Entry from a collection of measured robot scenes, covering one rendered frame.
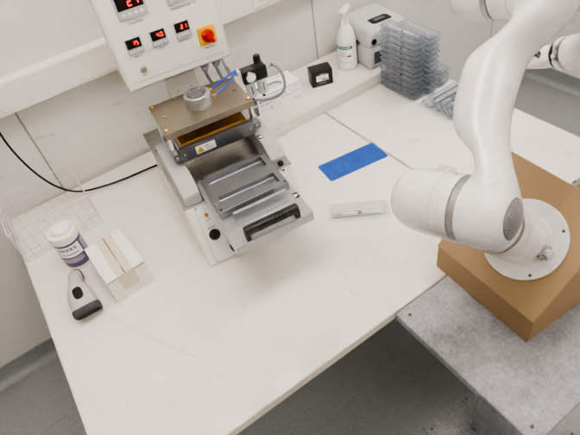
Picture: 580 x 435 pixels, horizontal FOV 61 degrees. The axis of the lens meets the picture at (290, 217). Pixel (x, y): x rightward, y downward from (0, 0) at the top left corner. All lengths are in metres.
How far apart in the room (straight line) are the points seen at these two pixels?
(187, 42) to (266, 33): 0.61
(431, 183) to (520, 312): 0.46
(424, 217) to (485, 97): 0.22
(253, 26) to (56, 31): 0.72
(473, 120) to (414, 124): 1.01
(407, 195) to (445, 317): 0.49
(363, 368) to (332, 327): 0.80
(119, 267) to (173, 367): 0.34
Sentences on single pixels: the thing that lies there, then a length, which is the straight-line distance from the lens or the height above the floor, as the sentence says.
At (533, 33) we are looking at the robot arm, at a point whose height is 1.44.
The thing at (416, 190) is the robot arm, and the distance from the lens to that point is 0.89.
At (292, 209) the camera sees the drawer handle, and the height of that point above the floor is 1.01.
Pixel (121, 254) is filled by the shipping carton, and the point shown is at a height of 0.84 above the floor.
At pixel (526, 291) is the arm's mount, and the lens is 1.24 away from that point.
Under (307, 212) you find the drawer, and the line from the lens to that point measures 1.24.
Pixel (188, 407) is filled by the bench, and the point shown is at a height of 0.75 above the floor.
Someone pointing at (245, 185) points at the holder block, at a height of 0.99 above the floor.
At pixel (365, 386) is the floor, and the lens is 2.04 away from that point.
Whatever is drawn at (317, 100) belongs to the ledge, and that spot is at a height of 0.79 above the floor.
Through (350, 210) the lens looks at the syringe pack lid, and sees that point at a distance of 1.52.
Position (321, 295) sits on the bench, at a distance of 1.34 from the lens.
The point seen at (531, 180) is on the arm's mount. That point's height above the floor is 1.01.
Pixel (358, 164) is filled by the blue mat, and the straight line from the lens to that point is 1.71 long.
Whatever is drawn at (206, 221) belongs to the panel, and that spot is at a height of 0.88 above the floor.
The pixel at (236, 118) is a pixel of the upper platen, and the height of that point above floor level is 1.06.
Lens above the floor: 1.84
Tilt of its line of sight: 45 degrees down
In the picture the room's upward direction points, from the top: 12 degrees counter-clockwise
